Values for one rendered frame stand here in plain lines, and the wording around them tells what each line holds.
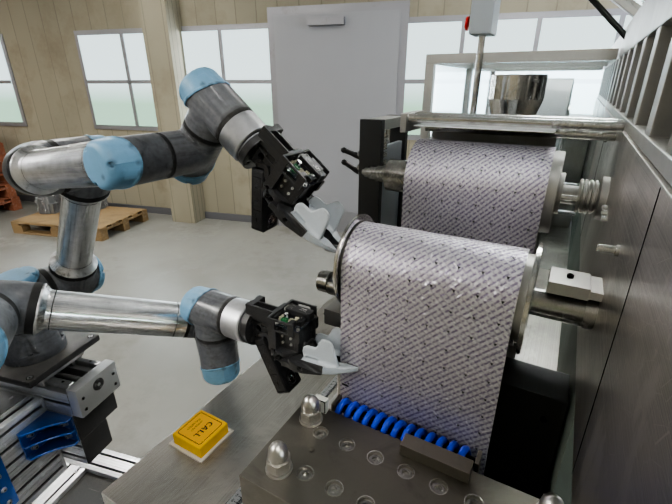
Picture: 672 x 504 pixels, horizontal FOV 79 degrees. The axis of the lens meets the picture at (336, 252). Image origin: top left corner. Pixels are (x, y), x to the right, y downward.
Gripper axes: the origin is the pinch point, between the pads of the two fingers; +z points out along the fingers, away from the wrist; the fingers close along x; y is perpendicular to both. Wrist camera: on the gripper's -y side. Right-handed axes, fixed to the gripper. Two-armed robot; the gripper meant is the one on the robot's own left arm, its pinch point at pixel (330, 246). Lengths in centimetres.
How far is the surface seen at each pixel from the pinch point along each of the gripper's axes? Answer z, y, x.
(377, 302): 11.2, 3.1, -5.1
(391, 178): -3.9, 5.4, 22.9
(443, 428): 31.2, -3.4, -5.0
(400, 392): 23.6, -5.0, -5.0
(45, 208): -297, -383, 170
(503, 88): -5, 25, 67
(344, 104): -136, -105, 317
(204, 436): 9.0, -37.5, -15.9
